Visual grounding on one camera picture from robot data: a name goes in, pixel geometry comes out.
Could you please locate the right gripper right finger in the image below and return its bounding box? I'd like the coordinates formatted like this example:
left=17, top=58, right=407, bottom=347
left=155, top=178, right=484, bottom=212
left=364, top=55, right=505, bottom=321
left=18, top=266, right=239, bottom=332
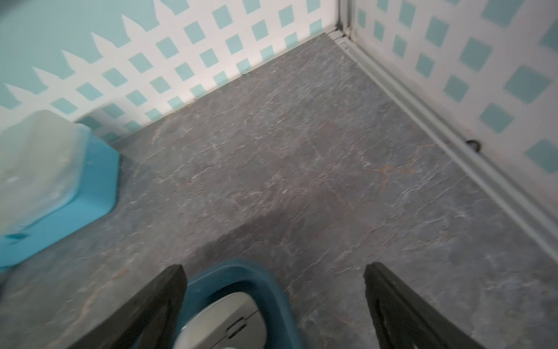
left=363, top=262, right=482, bottom=349

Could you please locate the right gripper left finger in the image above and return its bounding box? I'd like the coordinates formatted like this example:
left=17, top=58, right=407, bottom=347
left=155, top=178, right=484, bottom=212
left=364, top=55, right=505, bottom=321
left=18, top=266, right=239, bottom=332
left=70, top=265, right=187, bottom=348

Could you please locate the white mouse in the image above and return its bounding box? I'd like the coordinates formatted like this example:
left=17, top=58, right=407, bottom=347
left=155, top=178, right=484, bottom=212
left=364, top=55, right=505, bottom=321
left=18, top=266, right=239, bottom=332
left=173, top=292, right=267, bottom=349

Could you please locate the teal storage box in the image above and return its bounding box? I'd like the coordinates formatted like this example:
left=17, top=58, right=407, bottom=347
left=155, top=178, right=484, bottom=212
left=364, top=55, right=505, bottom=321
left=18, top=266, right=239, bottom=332
left=170, top=260, right=304, bottom=348

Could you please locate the blue box clear lid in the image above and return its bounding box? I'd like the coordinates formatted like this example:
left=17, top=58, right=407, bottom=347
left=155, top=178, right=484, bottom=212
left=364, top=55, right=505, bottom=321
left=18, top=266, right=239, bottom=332
left=1, top=110, right=121, bottom=270

